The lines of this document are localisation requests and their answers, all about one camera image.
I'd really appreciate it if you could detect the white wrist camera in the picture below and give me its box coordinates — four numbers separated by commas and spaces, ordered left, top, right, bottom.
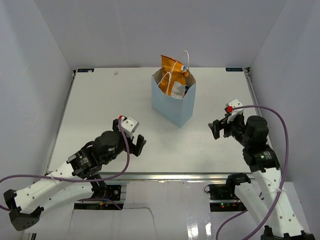
118, 115, 140, 140
225, 98, 244, 123

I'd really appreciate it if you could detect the orange chip bag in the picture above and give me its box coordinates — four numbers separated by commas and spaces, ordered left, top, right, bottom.
157, 55, 190, 100

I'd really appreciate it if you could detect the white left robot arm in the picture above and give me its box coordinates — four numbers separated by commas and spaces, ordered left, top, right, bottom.
3, 115, 147, 231

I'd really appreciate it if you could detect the dark blue snack bag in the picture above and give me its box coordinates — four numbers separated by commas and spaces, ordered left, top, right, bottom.
184, 85, 190, 95

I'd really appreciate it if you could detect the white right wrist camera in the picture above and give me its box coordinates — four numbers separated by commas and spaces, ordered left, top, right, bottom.
225, 98, 244, 123

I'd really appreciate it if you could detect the black left corner label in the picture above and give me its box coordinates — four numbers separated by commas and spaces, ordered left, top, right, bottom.
77, 68, 95, 73

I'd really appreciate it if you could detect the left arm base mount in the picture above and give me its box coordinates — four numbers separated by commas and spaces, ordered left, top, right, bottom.
74, 184, 124, 211

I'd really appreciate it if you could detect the light blue paper bag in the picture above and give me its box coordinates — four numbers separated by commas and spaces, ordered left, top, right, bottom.
151, 59, 196, 128

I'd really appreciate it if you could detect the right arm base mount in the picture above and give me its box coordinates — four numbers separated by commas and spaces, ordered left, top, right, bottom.
203, 184, 246, 213

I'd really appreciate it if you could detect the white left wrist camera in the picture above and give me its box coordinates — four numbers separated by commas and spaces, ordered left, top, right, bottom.
118, 115, 140, 140

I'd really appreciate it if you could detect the black right corner label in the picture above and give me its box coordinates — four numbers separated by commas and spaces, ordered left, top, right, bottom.
225, 67, 243, 72

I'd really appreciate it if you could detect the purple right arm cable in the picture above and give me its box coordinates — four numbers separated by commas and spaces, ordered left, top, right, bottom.
215, 105, 289, 240

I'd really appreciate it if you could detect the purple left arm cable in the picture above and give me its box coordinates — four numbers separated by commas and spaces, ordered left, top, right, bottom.
0, 117, 131, 213

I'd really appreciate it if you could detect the black corner label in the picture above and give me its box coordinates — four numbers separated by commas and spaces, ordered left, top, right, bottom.
225, 67, 243, 72
77, 68, 95, 73

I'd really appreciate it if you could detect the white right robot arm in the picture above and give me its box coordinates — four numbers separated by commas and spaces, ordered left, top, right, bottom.
208, 114, 315, 240

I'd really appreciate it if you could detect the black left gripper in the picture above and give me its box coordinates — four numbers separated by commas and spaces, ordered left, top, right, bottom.
102, 119, 146, 165

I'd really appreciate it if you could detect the aluminium table edge rail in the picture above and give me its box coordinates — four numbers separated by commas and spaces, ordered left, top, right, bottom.
113, 172, 232, 182

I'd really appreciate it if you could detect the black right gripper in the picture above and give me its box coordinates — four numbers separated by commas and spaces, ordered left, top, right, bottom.
208, 112, 251, 147

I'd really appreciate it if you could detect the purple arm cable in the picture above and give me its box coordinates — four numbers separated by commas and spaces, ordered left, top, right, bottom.
0, 117, 131, 213
215, 105, 289, 240

